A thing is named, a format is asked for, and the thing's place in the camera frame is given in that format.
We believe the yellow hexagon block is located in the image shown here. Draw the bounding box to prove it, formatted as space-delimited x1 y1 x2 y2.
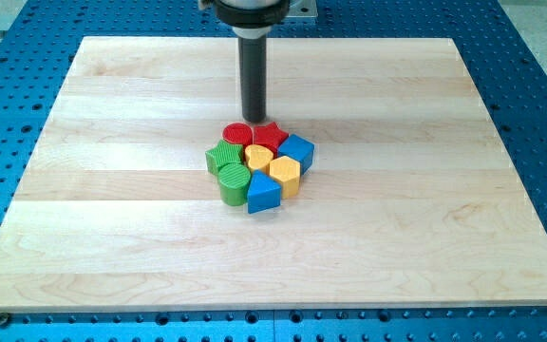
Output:
269 156 301 199

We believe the yellow heart block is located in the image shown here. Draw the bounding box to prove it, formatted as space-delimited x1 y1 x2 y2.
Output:
244 144 274 174

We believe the blue triangle block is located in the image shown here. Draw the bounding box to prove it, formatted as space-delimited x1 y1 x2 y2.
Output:
247 170 282 214

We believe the blue cube block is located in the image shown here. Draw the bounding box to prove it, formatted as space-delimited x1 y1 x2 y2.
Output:
277 134 315 175

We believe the red star block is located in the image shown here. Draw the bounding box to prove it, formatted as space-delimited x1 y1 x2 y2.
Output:
254 122 289 157

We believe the green cylinder block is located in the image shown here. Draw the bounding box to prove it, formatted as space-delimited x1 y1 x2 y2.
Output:
217 163 252 206

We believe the green star block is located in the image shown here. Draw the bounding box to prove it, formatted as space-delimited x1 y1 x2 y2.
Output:
205 140 243 176

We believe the red cylinder block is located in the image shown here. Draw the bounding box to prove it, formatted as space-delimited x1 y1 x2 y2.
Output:
222 123 254 147

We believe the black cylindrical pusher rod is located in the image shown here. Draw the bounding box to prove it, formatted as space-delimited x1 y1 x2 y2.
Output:
234 28 268 124

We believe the light wooden board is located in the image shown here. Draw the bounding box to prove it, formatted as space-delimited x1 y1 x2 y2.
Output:
0 36 547 313

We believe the blue perforated metal base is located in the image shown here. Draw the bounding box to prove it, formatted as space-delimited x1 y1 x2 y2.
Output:
0 1 547 341

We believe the left board clamp screw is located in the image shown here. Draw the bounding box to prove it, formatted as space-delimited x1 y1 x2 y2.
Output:
0 313 11 328

